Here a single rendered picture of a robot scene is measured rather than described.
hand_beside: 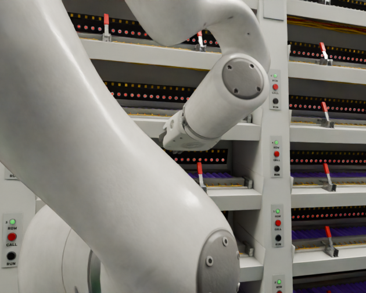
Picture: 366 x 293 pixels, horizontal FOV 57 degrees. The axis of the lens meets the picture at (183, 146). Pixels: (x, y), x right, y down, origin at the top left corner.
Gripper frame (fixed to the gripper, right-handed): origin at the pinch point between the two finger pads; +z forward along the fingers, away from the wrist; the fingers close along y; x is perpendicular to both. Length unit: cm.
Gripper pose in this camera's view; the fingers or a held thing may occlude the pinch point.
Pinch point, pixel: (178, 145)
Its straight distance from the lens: 73.6
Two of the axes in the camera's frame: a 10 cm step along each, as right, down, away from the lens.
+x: -0.6, -9.6, 2.7
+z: -2.9, 2.7, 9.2
